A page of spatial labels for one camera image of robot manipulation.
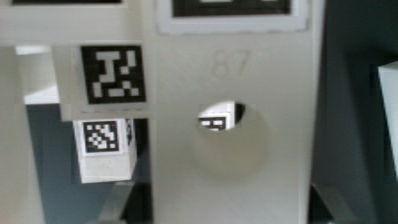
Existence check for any white chair leg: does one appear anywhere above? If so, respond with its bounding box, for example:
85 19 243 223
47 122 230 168
197 101 245 131

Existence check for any white chair seat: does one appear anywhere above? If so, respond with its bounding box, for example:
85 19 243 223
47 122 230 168
14 41 147 118

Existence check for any white chair back frame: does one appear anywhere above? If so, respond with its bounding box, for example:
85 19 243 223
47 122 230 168
0 0 326 224

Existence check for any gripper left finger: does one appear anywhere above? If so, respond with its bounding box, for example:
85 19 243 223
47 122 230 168
86 182 149 224

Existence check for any white right fence rail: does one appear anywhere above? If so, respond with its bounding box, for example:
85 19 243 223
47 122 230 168
374 60 398 182

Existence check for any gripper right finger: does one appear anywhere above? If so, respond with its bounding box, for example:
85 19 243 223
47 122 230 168
307 184 360 224

